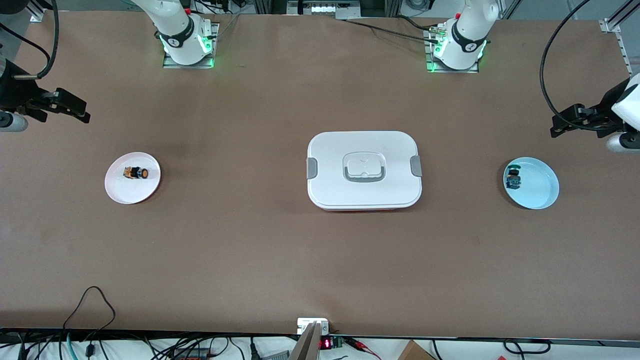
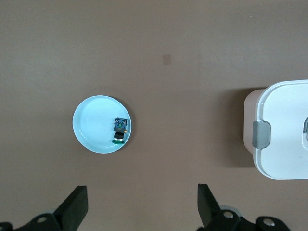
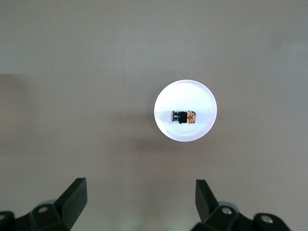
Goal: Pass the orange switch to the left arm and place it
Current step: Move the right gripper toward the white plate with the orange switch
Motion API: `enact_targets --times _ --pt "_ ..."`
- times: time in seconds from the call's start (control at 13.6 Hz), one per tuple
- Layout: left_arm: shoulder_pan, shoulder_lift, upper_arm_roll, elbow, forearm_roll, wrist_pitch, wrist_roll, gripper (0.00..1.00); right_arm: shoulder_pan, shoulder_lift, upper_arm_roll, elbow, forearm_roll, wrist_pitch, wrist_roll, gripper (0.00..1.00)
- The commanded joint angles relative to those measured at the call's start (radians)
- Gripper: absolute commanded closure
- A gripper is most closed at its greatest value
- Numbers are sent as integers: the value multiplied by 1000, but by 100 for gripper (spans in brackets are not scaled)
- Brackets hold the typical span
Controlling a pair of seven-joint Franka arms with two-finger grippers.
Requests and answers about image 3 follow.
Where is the pink round plate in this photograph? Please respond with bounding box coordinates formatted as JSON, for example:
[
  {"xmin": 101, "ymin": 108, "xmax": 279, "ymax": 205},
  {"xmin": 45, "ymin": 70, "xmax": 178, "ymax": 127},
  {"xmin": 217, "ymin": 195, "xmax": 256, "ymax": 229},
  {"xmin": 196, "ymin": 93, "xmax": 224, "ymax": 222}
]
[{"xmin": 154, "ymin": 79, "xmax": 218, "ymax": 142}]

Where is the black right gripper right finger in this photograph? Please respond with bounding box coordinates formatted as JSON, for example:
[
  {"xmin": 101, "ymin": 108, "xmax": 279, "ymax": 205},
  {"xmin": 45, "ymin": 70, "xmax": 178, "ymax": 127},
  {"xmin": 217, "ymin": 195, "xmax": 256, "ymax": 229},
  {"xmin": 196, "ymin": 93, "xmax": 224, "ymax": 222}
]
[{"xmin": 191, "ymin": 179, "xmax": 293, "ymax": 231}]

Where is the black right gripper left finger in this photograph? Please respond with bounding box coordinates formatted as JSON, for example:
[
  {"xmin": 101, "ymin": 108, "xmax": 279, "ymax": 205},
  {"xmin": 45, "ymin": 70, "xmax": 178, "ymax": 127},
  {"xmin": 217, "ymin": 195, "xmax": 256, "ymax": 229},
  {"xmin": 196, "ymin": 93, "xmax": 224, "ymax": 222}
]
[{"xmin": 0, "ymin": 178, "xmax": 88, "ymax": 231}]

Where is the orange push-button switch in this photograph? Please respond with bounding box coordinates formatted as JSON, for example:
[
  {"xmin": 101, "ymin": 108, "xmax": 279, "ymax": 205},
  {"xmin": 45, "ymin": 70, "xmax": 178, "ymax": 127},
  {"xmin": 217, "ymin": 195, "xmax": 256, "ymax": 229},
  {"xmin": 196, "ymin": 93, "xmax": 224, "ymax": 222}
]
[{"xmin": 171, "ymin": 110, "xmax": 196, "ymax": 126}]

